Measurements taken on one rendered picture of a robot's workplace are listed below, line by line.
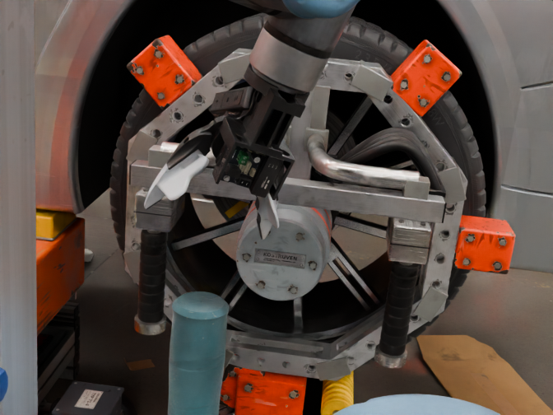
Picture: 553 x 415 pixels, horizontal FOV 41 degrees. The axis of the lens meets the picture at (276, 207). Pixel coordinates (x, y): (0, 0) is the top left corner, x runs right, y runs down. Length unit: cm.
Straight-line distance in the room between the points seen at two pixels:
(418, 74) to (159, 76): 40
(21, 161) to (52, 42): 126
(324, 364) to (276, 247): 31
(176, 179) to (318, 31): 22
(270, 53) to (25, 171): 56
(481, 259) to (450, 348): 152
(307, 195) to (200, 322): 29
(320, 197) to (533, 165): 55
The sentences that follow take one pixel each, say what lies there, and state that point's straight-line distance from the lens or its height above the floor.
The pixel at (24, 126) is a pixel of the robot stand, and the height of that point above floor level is 121.
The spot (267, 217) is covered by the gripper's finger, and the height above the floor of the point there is 97.
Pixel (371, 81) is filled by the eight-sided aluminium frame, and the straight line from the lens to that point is 113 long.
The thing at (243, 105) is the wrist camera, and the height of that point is 111.
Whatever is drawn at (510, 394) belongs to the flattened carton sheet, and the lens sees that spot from 257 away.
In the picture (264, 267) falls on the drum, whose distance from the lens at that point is 106.
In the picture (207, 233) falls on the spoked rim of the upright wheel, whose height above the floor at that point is 78.
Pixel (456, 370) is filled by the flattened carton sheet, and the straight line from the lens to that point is 261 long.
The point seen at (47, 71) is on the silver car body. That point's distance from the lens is 146.
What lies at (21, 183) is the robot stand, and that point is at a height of 120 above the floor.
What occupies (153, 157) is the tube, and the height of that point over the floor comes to 99.
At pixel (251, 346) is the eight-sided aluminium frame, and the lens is 130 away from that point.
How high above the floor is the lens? 125
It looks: 18 degrees down
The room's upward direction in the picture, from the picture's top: 6 degrees clockwise
